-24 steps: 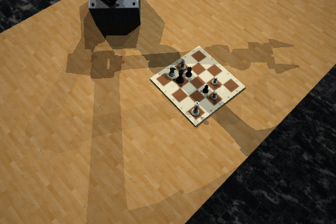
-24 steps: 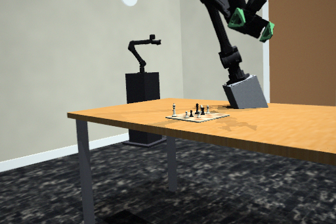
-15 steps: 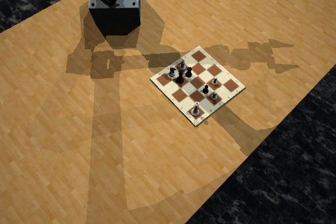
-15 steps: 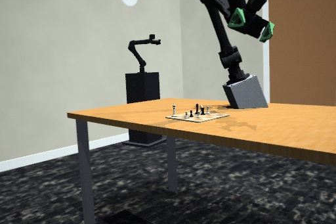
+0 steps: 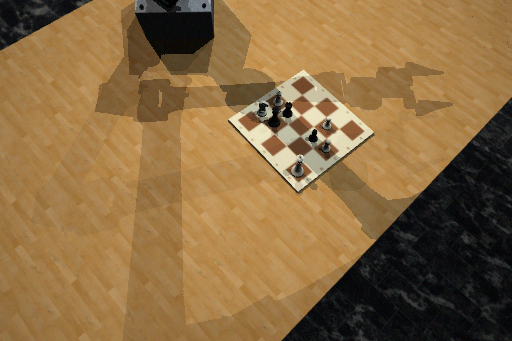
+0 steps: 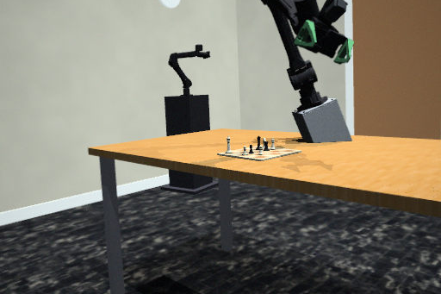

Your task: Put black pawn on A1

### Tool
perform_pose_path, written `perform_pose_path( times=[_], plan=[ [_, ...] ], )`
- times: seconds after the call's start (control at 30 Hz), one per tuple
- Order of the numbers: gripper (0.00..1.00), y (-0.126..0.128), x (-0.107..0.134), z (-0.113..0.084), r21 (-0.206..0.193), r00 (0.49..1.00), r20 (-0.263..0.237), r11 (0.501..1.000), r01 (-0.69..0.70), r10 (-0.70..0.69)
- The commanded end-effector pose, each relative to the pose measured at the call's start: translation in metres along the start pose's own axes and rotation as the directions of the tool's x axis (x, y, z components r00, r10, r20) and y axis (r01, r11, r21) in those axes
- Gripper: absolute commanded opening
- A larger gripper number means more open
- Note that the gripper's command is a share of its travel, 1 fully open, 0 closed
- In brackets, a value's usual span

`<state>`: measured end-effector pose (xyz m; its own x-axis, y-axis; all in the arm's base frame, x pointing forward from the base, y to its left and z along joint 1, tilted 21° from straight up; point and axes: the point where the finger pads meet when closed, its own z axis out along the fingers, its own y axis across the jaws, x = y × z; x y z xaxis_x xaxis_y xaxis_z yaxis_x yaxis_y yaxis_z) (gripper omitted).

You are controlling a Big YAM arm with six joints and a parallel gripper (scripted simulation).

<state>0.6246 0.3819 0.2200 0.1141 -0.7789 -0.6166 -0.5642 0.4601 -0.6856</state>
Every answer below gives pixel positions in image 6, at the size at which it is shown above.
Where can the chessboard with pieces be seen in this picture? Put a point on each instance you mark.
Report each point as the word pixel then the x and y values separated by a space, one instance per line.
pixel 268 155

